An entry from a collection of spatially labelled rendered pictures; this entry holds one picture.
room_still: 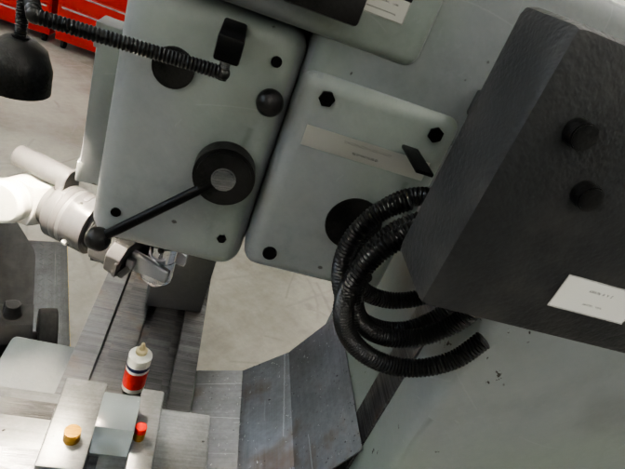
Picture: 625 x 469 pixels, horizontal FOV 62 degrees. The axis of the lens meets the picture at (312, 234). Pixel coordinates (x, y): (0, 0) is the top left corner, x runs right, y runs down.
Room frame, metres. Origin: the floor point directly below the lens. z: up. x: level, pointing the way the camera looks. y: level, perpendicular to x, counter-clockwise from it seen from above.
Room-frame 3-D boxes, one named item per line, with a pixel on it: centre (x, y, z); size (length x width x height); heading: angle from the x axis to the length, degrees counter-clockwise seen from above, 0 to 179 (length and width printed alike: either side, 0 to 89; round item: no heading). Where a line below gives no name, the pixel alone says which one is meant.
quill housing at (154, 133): (0.64, 0.19, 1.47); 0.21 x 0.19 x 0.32; 15
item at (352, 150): (0.69, 0.01, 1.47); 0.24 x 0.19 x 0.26; 15
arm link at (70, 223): (0.65, 0.29, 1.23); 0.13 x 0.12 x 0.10; 174
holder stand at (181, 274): (0.99, 0.26, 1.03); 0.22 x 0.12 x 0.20; 23
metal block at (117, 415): (0.49, 0.16, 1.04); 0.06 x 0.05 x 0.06; 18
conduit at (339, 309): (0.52, -0.11, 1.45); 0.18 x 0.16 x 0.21; 105
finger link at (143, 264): (0.61, 0.20, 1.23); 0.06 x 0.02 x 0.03; 84
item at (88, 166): (0.61, 0.30, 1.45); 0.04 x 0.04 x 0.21; 15
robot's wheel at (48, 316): (1.04, 0.59, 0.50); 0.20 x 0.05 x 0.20; 33
